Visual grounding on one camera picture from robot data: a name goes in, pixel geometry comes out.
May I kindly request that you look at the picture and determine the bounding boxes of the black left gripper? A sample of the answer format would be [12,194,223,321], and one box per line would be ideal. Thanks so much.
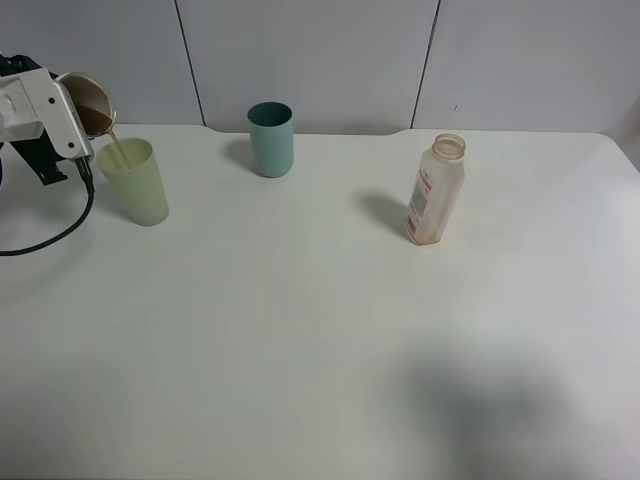
[0,52,69,186]

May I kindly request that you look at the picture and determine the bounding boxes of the glass cup with blue sleeve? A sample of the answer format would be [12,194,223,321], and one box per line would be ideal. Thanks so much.
[56,72,116,138]

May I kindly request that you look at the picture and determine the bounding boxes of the teal plastic cup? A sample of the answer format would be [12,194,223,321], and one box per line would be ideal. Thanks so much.
[247,102,294,178]

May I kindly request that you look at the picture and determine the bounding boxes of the pale green plastic cup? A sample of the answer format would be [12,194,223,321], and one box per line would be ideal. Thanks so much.
[96,137,169,227]

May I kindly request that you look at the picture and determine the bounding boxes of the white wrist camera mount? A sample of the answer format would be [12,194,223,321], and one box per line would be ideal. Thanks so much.
[1,68,94,160]

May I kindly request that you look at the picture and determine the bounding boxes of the black left camera cable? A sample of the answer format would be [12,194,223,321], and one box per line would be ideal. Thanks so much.
[0,158,97,257]

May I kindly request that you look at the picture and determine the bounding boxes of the clear plastic drink bottle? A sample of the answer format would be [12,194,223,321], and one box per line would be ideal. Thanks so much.
[405,133,466,246]

